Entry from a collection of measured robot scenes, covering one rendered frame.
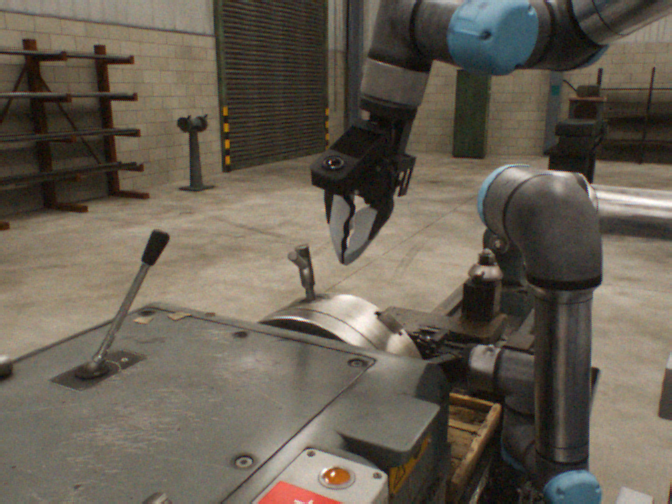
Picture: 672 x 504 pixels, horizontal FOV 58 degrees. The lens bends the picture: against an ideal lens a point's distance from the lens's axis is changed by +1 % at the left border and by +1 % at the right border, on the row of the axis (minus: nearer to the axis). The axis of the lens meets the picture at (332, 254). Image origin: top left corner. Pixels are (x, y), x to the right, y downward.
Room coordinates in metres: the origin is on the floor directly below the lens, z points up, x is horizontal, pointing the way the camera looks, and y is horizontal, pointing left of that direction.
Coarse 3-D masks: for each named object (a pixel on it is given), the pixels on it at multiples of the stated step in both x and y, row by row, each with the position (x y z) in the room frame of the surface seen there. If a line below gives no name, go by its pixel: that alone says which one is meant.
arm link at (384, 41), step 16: (384, 0) 0.72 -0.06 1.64; (400, 0) 0.69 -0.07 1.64; (416, 0) 0.67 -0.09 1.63; (384, 16) 0.71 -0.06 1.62; (400, 16) 0.69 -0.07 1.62; (384, 32) 0.71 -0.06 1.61; (400, 32) 0.69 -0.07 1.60; (384, 48) 0.71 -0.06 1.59; (400, 48) 0.70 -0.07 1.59; (400, 64) 0.70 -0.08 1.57; (416, 64) 0.71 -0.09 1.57
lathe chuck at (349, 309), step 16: (288, 304) 0.88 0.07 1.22; (304, 304) 0.85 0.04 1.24; (320, 304) 0.84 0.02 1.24; (336, 304) 0.84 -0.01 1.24; (352, 304) 0.85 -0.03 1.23; (368, 304) 0.86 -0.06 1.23; (352, 320) 0.80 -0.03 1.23; (368, 320) 0.82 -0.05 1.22; (368, 336) 0.78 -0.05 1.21; (384, 336) 0.80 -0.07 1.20; (400, 336) 0.82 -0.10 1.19; (400, 352) 0.79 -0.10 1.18; (416, 352) 0.82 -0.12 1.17
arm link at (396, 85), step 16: (368, 64) 0.73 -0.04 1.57; (384, 64) 0.71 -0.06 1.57; (368, 80) 0.72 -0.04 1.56; (384, 80) 0.71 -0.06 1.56; (400, 80) 0.70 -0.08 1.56; (416, 80) 0.71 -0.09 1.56; (368, 96) 0.73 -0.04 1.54; (384, 96) 0.71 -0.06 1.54; (400, 96) 0.71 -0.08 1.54; (416, 96) 0.72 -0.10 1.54
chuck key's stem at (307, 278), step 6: (300, 246) 0.87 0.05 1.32; (306, 246) 0.87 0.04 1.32; (300, 252) 0.86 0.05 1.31; (306, 252) 0.87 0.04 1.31; (300, 270) 0.87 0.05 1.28; (306, 270) 0.86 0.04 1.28; (312, 270) 0.87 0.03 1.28; (300, 276) 0.87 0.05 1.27; (306, 276) 0.86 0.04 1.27; (312, 276) 0.87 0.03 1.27; (306, 282) 0.86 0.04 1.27; (312, 282) 0.86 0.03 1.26; (306, 288) 0.86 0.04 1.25; (312, 288) 0.87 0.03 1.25; (306, 294) 0.87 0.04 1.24; (312, 294) 0.86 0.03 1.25; (312, 300) 0.86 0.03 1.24
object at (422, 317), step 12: (384, 312) 1.50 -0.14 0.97; (396, 312) 1.50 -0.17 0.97; (408, 312) 1.50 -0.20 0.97; (420, 312) 1.50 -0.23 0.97; (408, 324) 1.42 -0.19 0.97; (420, 324) 1.42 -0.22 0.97; (432, 324) 1.42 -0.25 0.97; (444, 324) 1.42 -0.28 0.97; (504, 336) 1.34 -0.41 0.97; (516, 336) 1.35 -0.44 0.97; (528, 336) 1.36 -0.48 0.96; (504, 348) 1.29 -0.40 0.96; (516, 348) 1.28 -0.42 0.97; (528, 348) 1.28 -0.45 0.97
